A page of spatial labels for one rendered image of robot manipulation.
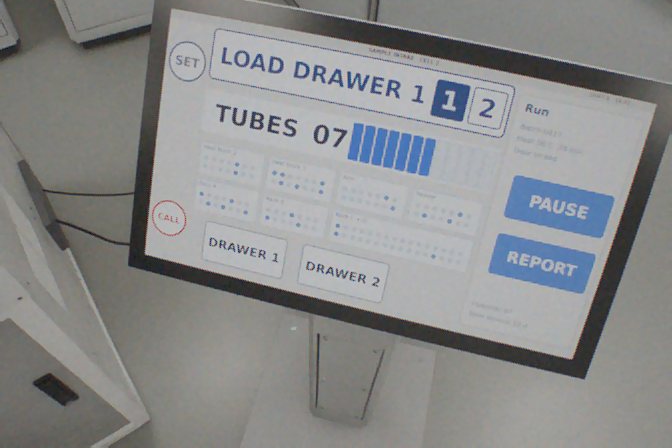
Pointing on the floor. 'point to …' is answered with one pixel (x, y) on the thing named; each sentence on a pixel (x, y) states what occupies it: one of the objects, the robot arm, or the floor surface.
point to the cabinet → (54, 333)
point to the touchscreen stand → (340, 388)
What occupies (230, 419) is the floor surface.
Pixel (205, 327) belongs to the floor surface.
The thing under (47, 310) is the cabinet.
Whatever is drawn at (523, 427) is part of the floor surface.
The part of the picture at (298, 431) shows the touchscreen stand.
